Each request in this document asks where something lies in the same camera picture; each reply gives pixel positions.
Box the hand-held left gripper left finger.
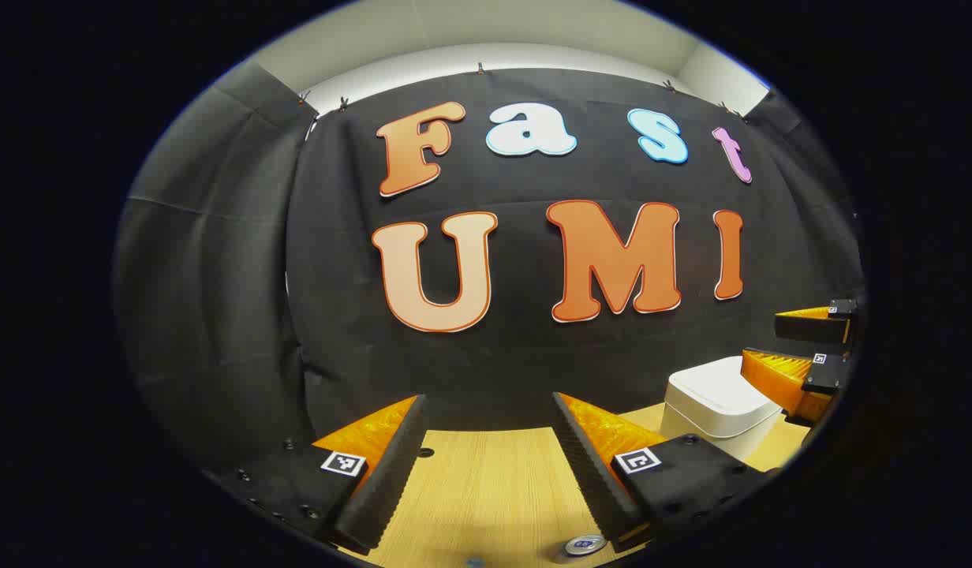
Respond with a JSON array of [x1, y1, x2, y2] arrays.
[[204, 393, 432, 555]]

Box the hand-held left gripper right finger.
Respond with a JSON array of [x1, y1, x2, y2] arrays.
[[551, 391, 782, 553]]

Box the white desktop garbage bin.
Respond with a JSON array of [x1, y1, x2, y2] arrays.
[[660, 355, 785, 462]]

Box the wooden desktop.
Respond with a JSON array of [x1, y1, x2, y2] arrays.
[[352, 402, 812, 568]]

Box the black backdrop cloth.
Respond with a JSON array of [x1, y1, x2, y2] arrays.
[[111, 63, 867, 474]]

